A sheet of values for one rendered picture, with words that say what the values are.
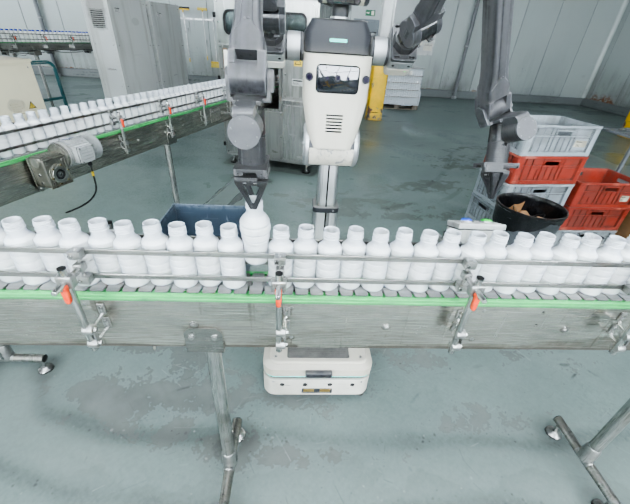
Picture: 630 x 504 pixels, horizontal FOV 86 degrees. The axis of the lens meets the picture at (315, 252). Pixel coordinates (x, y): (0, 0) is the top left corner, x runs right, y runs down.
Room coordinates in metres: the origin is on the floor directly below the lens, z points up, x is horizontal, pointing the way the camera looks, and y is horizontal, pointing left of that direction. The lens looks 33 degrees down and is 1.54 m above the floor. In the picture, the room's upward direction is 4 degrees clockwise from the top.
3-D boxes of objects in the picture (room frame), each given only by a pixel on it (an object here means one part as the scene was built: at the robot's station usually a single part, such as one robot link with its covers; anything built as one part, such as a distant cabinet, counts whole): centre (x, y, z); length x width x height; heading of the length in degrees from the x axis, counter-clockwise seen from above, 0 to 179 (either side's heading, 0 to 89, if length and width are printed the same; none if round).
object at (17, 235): (0.64, 0.67, 1.08); 0.06 x 0.06 x 0.17
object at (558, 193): (2.77, -1.71, 0.55); 0.61 x 0.41 x 0.22; 101
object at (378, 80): (8.40, -1.15, 0.55); 0.40 x 0.40 x 1.10; 4
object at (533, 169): (2.78, -1.72, 0.78); 0.61 x 0.41 x 0.22; 101
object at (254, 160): (0.68, 0.14, 1.34); 0.10 x 0.07 x 0.07; 4
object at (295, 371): (1.34, -0.03, 0.24); 0.68 x 0.53 x 0.41; 4
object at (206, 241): (0.68, 0.26, 1.08); 0.06 x 0.06 x 0.17
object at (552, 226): (2.21, -1.49, 0.32); 0.45 x 0.45 x 0.64
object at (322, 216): (1.35, -0.03, 0.74); 0.11 x 0.11 x 0.40; 4
